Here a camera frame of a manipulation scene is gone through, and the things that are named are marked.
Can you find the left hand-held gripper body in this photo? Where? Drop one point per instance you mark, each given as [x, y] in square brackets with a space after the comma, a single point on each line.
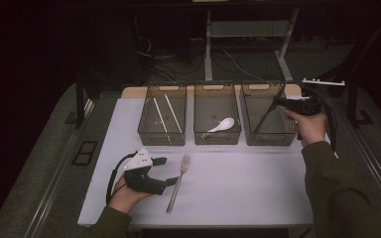
[140, 181]

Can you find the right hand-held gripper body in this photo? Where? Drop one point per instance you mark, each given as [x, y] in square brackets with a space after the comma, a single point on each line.
[307, 106]

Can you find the translucent brown plastic bin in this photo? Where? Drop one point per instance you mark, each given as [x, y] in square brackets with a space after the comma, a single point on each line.
[216, 105]
[145, 115]
[278, 122]

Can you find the metal table knife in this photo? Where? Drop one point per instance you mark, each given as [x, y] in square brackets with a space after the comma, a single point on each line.
[264, 117]

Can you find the metal fork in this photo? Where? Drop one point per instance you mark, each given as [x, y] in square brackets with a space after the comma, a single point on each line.
[185, 163]

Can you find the white chopstick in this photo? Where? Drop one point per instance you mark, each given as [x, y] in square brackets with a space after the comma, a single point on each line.
[160, 115]
[172, 113]

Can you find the white ceramic spoon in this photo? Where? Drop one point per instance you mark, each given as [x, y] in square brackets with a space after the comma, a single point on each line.
[226, 124]

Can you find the person's right hand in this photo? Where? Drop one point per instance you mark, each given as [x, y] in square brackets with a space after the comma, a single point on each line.
[312, 129]

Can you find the person's left hand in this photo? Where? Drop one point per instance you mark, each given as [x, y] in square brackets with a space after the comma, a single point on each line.
[124, 198]

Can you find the black metal stand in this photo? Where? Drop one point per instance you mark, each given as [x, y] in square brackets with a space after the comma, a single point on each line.
[352, 105]
[79, 105]

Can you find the white table mat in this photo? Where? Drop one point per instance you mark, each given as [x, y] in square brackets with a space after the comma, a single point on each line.
[228, 185]

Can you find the metal floor rail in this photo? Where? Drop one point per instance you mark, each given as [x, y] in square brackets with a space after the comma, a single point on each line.
[57, 175]
[373, 165]

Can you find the white metal stand frame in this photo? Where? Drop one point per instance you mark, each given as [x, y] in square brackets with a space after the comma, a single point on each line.
[208, 49]

